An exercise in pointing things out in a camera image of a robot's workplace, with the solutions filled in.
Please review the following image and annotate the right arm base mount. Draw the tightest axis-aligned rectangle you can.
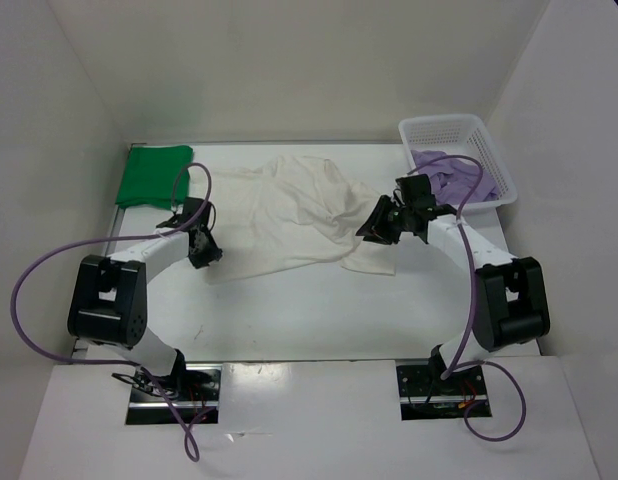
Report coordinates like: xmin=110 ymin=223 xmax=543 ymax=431
xmin=395 ymin=359 xmax=492 ymax=421

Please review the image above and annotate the white plastic basket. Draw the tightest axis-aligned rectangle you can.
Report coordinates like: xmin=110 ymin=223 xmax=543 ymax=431
xmin=398 ymin=114 xmax=518 ymax=212

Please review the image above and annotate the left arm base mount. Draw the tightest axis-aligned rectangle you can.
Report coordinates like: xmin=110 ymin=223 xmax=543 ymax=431
xmin=112 ymin=363 xmax=222 ymax=426

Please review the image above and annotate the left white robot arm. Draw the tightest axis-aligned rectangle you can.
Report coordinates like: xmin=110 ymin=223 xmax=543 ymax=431
xmin=67 ymin=221 xmax=222 ymax=400

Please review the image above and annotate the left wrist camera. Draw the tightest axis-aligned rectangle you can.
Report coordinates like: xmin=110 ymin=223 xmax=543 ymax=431
xmin=181 ymin=197 xmax=216 ymax=231

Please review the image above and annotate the purple t shirt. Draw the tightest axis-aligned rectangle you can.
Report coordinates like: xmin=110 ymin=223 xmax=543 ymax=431
xmin=411 ymin=150 xmax=500 ymax=205

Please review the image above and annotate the white t shirt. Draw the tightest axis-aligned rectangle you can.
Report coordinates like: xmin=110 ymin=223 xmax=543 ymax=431
xmin=190 ymin=156 xmax=397 ymax=284

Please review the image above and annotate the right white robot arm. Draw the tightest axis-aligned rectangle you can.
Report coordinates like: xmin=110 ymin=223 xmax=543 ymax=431
xmin=356 ymin=195 xmax=550 ymax=393

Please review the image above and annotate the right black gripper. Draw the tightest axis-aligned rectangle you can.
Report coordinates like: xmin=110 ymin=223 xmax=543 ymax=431
xmin=356 ymin=194 xmax=413 ymax=245

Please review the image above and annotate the green t shirt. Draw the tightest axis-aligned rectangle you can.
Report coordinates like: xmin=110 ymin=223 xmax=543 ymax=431
xmin=116 ymin=146 xmax=194 ymax=210

